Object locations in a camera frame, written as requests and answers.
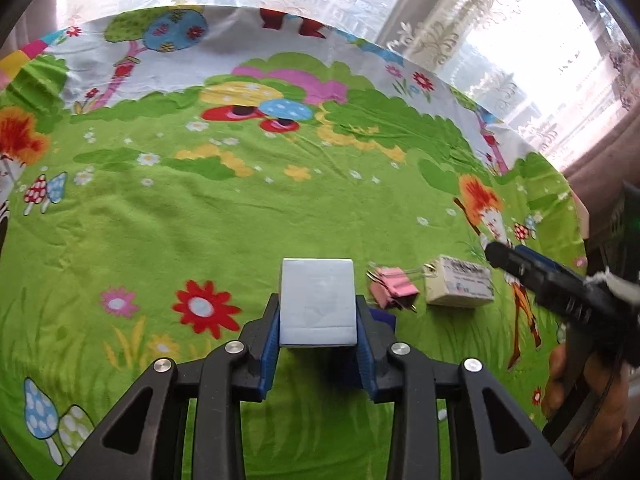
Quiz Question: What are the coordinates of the pink binder clip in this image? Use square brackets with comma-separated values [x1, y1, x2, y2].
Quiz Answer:
[385, 265, 437, 314]
[367, 267, 398, 310]

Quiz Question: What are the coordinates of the person's right hand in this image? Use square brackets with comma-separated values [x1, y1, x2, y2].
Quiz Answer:
[542, 345, 631, 478]

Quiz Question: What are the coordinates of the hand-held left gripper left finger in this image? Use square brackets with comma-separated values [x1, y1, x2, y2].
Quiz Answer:
[57, 294, 281, 480]

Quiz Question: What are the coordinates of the small plain white box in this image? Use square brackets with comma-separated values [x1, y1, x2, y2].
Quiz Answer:
[279, 258, 359, 349]

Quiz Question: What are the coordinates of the beige drape curtain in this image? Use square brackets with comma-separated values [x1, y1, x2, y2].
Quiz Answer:
[562, 105, 640, 206]

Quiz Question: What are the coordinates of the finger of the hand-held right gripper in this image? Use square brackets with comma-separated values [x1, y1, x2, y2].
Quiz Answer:
[515, 245, 590, 285]
[486, 241, 608, 331]

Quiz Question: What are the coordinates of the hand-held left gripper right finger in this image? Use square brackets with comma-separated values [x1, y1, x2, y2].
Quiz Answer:
[354, 294, 573, 480]

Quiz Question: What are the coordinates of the white lace curtain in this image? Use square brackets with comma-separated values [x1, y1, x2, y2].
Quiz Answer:
[50, 0, 640, 161]

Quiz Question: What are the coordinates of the cartoon printed green bed sheet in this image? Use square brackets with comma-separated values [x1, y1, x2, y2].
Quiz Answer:
[0, 4, 588, 480]

